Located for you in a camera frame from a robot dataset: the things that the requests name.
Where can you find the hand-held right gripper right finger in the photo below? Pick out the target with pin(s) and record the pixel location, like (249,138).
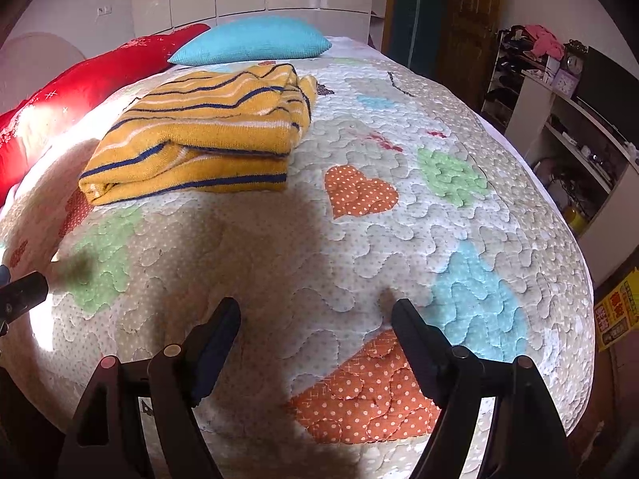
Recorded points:
(414,344)

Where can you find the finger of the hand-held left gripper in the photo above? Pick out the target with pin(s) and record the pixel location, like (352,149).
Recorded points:
(25,292)

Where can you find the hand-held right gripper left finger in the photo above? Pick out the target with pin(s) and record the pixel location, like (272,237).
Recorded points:
(214,354)

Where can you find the yellow striped knit sweater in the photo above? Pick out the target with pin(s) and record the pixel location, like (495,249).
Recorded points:
(199,124)

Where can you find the pink clothes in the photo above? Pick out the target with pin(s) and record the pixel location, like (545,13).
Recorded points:
(544,40)

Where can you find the patchwork quilted bedspread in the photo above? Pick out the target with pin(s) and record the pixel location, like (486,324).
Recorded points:
(349,259)

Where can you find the yellow bottle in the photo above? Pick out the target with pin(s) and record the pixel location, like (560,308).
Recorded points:
(576,217)

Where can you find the yellow printed cardboard box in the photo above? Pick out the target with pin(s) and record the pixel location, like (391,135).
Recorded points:
(619,309)

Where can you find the red patterned pillow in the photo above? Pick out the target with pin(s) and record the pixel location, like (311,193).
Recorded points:
(75,85)

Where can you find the white round headboard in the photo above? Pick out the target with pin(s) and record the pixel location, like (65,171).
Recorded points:
(40,50)

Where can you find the white shelf desk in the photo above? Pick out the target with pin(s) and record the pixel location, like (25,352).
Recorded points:
(529,110)

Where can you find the turquoise pillow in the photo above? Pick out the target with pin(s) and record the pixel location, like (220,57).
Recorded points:
(249,42)

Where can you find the black monitor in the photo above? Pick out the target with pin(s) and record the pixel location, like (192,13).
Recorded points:
(609,90)

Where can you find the brown wooden door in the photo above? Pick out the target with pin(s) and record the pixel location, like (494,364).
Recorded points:
(469,25)

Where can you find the dark teal curtain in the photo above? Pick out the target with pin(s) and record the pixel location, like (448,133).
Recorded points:
(414,10)

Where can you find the white wall socket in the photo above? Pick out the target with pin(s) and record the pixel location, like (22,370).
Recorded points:
(105,10)

